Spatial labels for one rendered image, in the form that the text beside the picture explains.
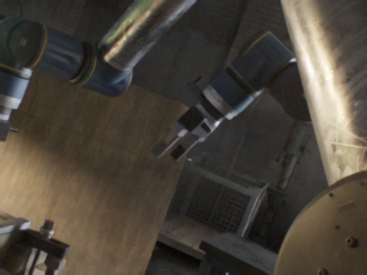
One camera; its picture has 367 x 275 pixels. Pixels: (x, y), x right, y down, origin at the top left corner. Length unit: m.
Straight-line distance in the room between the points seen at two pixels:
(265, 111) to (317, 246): 7.07
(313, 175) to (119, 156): 5.59
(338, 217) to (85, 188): 1.47
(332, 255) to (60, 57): 0.94
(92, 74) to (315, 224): 0.94
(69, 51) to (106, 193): 0.70
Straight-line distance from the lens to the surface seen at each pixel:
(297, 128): 6.55
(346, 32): 0.54
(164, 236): 5.38
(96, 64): 1.31
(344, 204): 0.43
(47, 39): 1.25
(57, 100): 1.88
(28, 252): 1.45
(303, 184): 7.31
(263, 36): 1.35
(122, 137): 1.86
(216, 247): 2.90
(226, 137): 7.48
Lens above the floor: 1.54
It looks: 5 degrees down
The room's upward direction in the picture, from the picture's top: 21 degrees clockwise
